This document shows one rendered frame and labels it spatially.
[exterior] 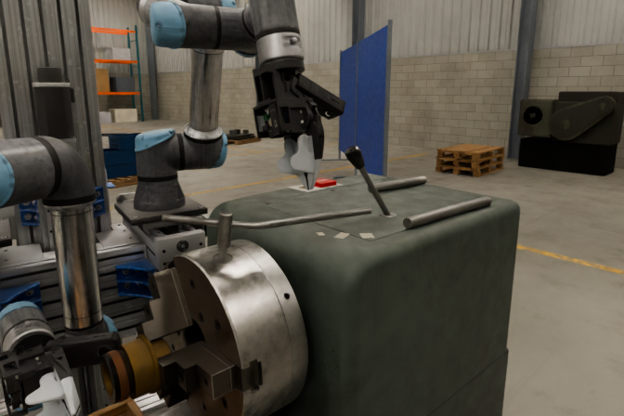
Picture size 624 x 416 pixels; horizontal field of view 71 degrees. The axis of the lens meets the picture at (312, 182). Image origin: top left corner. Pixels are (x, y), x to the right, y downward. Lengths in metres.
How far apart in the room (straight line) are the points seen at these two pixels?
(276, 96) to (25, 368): 0.56
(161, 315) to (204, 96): 0.68
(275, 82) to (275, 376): 0.46
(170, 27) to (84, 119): 0.74
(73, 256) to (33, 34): 0.71
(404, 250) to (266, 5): 0.46
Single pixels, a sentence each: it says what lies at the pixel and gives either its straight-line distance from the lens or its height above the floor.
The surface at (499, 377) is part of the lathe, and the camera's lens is 1.30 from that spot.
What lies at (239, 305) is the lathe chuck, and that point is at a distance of 0.70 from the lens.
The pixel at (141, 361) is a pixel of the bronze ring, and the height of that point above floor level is 1.11.
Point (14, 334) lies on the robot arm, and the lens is 0.93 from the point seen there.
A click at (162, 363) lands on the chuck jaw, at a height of 1.10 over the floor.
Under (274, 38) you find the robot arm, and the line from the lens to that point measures 0.73.
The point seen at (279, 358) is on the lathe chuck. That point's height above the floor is 1.10.
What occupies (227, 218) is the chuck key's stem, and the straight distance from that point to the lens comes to 0.71.
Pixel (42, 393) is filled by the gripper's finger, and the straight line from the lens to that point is 0.77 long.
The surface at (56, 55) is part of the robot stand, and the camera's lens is 1.49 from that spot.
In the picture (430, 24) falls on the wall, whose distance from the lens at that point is 12.43.
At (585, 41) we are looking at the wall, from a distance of 10.89.
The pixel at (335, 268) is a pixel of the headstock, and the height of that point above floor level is 1.23.
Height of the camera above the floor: 1.51
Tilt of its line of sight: 12 degrees down
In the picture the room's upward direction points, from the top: straight up
